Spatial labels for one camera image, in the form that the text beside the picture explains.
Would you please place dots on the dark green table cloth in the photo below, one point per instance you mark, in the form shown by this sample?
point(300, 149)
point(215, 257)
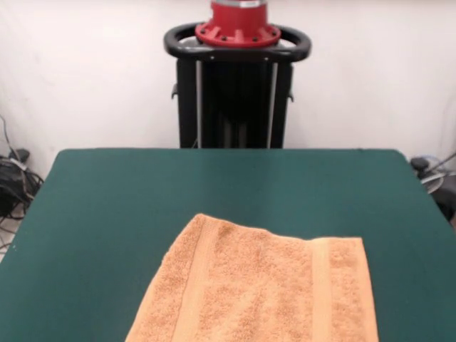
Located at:
point(107, 213)

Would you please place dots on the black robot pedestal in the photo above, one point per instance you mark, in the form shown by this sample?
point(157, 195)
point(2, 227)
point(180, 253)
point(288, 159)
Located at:
point(235, 99)

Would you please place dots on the orange terry towel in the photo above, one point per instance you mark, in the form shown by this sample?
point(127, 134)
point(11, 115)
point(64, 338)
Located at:
point(256, 285)

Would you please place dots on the black stand base with caster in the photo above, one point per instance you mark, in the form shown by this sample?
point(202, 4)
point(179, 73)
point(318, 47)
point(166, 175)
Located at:
point(447, 203)

